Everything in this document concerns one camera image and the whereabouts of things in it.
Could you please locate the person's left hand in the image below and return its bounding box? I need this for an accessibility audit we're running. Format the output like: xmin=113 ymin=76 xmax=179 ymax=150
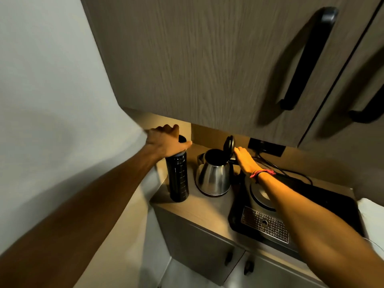
xmin=145 ymin=124 xmax=192 ymax=159

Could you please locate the person's right hand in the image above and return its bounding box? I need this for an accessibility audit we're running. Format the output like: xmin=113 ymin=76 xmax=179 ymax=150
xmin=234 ymin=147 xmax=262 ymax=176

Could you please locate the black water bottle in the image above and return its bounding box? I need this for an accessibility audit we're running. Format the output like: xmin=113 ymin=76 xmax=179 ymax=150
xmin=165 ymin=135 xmax=190 ymax=203

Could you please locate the stainless steel electric kettle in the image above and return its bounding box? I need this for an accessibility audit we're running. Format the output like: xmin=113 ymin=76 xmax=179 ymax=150
xmin=195 ymin=135 xmax=236 ymax=198

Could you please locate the person's right forearm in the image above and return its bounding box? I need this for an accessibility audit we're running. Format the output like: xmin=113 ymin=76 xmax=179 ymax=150
xmin=251 ymin=171 xmax=384 ymax=288

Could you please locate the person's left forearm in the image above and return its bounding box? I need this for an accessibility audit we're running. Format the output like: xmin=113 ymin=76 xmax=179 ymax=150
xmin=0 ymin=143 xmax=164 ymax=288

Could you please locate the red thread wristband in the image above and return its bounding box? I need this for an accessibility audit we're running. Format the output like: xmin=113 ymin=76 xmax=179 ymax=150
xmin=250 ymin=169 xmax=276 ymax=180

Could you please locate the round kettle base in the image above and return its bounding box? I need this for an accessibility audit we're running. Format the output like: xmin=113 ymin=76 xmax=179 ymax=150
xmin=249 ymin=176 xmax=278 ymax=212

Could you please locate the perforated metal drip grate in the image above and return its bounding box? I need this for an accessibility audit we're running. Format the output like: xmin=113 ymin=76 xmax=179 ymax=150
xmin=241 ymin=206 xmax=290 ymax=244

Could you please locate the grey base cabinet door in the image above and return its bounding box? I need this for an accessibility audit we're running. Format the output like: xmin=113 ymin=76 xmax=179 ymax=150
xmin=223 ymin=252 xmax=328 ymax=288
xmin=152 ymin=205 xmax=245 ymax=287

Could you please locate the black kettle tray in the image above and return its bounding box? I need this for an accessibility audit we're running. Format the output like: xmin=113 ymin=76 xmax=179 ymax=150
xmin=228 ymin=172 xmax=365 ymax=262

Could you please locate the white cloth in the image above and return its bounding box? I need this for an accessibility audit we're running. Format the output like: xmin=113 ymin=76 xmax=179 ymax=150
xmin=357 ymin=197 xmax=384 ymax=261

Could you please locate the black wall socket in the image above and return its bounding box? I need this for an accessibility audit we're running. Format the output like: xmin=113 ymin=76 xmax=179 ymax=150
xmin=248 ymin=137 xmax=286 ymax=158

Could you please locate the black power cord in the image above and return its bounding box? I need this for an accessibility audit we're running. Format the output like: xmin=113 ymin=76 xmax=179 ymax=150
xmin=253 ymin=153 xmax=314 ymax=186

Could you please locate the wide wooden wall cabinet door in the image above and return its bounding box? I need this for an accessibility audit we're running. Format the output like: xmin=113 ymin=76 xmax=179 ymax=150
xmin=79 ymin=0 xmax=382 ymax=148

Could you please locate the narrow wooden wall cabinet door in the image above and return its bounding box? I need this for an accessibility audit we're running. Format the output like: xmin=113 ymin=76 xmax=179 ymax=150
xmin=299 ymin=0 xmax=384 ymax=207

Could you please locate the long black cabinet handle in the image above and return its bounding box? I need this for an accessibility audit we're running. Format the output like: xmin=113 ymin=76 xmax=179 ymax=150
xmin=279 ymin=7 xmax=339 ymax=111
xmin=348 ymin=83 xmax=384 ymax=124

